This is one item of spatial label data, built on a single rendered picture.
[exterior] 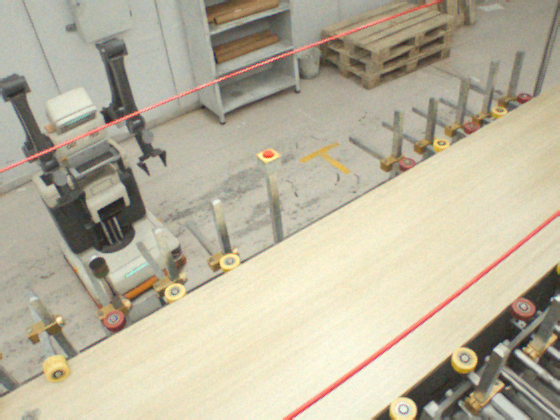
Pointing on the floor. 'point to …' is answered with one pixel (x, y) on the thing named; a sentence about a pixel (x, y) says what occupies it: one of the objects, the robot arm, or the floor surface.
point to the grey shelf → (285, 73)
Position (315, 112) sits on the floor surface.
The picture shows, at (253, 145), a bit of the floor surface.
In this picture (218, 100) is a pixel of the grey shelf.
